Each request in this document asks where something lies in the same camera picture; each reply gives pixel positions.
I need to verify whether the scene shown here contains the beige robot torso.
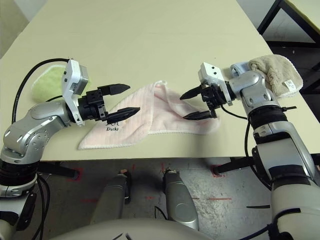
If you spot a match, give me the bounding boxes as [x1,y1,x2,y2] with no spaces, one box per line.
[44,217,208,240]

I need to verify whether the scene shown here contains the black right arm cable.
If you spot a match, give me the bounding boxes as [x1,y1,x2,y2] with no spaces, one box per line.
[219,104,273,192]

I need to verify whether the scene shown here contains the pink towel with Ducks embroidery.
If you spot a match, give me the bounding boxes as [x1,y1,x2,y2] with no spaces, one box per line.
[77,79,222,151]

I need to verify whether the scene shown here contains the green terry towel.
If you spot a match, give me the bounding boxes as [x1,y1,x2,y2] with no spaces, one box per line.
[31,65,70,103]

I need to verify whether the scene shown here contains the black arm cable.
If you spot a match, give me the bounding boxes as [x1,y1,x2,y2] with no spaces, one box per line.
[12,58,71,240]
[219,104,273,192]

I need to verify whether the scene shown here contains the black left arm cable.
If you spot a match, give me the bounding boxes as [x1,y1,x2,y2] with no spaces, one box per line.
[12,58,71,240]

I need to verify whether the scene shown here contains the black-framed side table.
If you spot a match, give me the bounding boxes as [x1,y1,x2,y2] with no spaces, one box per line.
[257,0,320,95]

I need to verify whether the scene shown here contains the grey left robot leg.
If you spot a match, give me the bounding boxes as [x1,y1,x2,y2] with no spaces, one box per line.
[89,169,133,226]

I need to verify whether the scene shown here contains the black table leg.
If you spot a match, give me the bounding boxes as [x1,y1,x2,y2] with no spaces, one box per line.
[214,157,254,176]
[37,162,79,180]

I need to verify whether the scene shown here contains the black cable tie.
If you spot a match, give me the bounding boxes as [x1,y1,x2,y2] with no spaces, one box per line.
[246,204,272,210]

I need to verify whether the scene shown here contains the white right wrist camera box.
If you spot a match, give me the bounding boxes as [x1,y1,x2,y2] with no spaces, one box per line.
[197,62,233,106]

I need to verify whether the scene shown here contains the grey right robot leg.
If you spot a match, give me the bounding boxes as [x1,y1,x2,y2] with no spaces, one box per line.
[161,167,201,230]

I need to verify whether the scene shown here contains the grey robot leg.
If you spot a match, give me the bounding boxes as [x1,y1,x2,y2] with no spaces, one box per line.
[161,167,201,230]
[89,169,133,226]

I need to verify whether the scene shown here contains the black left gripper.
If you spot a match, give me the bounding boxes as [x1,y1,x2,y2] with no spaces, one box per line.
[77,83,141,123]

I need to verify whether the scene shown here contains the beige terry towel with label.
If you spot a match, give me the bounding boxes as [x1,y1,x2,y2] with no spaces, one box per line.
[248,53,304,99]

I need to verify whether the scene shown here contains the light blue terry towel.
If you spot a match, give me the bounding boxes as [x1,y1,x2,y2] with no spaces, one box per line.
[229,61,252,77]

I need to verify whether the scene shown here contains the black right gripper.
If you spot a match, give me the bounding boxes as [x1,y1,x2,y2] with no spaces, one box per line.
[180,83,230,121]

